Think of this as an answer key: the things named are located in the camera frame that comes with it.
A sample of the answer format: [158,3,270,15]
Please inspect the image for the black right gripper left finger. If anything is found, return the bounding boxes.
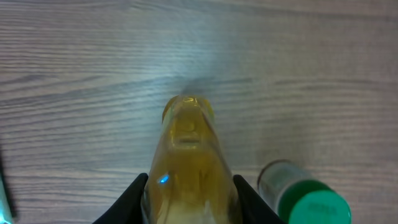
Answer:
[93,173,148,224]

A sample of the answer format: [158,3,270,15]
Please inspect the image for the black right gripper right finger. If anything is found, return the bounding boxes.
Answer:
[233,175,285,224]

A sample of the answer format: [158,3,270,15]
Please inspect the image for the green lid labelled jar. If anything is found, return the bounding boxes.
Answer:
[257,160,352,224]

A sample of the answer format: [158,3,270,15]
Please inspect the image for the yellow liquid bottle silver cap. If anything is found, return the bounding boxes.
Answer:
[141,96,243,224]

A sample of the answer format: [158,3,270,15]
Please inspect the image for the teal wet wipes pack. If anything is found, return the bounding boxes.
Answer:
[1,174,14,224]

